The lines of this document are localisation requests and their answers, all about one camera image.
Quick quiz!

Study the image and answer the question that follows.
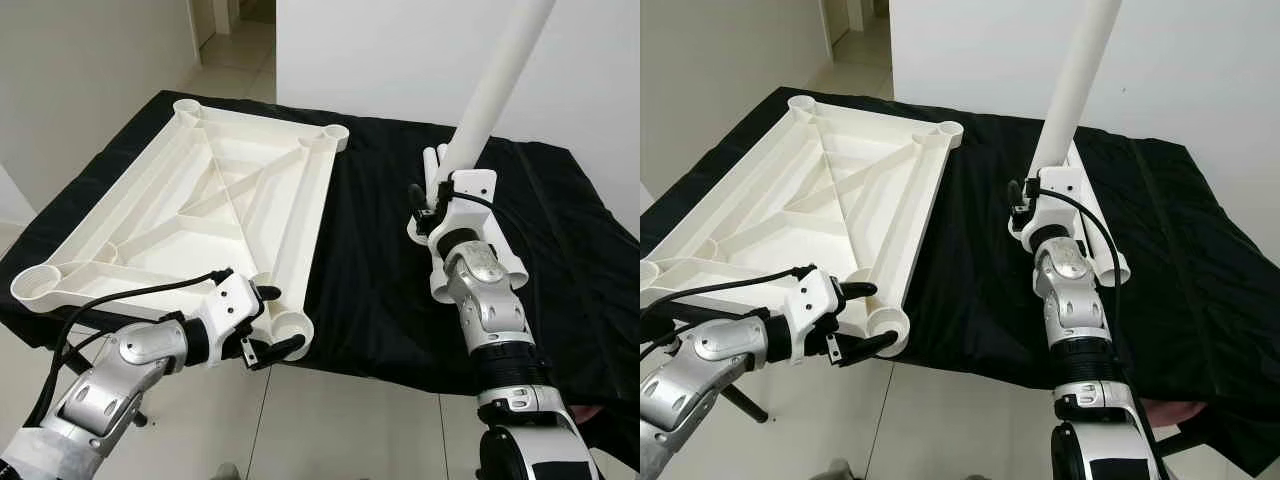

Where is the white plastic table top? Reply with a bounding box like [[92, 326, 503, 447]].
[[640, 93, 966, 359], [10, 98, 351, 363]]

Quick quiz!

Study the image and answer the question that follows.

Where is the black cloth table cover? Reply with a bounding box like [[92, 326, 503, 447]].
[[0, 90, 641, 471], [640, 85, 1280, 476]]

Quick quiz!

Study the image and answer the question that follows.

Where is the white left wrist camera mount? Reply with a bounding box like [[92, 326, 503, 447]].
[[790, 268, 851, 363], [195, 272, 269, 366]]

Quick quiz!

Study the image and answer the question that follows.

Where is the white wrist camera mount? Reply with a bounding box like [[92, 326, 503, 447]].
[[790, 268, 851, 363], [1022, 165, 1086, 241], [195, 272, 269, 366], [428, 168, 499, 246]]

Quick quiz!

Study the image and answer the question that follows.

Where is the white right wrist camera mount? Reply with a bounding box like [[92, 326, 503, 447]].
[[428, 168, 499, 246], [1022, 165, 1086, 241]]

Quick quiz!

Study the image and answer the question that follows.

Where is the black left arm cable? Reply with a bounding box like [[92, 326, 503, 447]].
[[640, 265, 816, 346], [25, 268, 236, 431]]

